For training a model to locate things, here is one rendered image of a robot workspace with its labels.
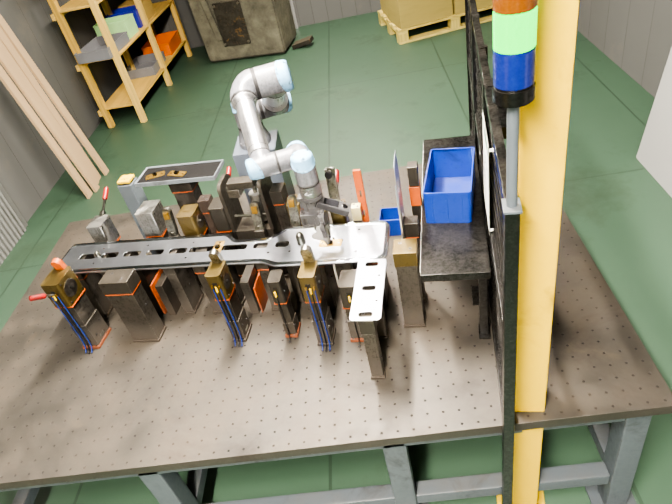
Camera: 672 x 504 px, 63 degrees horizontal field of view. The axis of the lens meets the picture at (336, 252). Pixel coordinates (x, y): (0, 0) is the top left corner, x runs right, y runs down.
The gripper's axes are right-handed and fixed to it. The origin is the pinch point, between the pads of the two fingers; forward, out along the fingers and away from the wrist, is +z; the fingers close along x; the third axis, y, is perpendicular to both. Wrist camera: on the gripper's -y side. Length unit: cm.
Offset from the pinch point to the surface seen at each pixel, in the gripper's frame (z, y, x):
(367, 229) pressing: 4.8, -12.1, -10.6
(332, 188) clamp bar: -8.6, 0.0, -20.1
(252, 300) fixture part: 26.7, 37.5, 1.8
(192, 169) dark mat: -12, 64, -40
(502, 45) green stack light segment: -84, -55, 61
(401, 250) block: -1.1, -26.4, 10.3
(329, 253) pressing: 4.6, 0.7, 2.3
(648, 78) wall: 99, -200, -307
